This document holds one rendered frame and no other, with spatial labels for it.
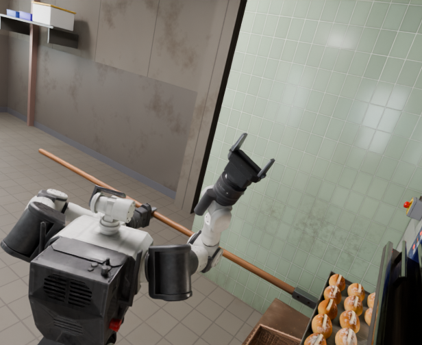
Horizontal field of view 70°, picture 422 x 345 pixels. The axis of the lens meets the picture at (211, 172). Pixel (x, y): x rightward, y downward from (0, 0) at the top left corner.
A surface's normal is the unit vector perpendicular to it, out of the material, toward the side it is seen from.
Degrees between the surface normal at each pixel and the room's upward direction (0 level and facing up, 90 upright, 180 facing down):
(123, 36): 90
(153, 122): 90
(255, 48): 90
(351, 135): 90
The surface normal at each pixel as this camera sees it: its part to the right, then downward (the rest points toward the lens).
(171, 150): -0.53, 0.15
